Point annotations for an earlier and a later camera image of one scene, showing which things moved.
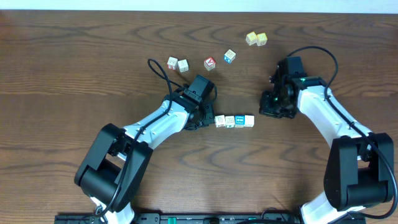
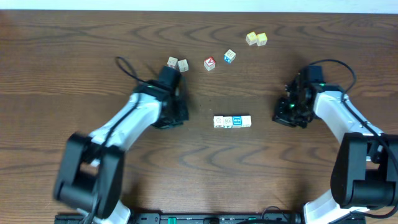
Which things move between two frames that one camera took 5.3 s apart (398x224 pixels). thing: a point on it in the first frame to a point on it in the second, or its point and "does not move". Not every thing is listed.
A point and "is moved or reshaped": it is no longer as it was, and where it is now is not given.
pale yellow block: (251, 38) does not move
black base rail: (270, 218) does not move
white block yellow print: (249, 121) is moved or reshaped
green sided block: (229, 121) does not move
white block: (220, 121) does not move
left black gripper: (204, 118) to (179, 112)
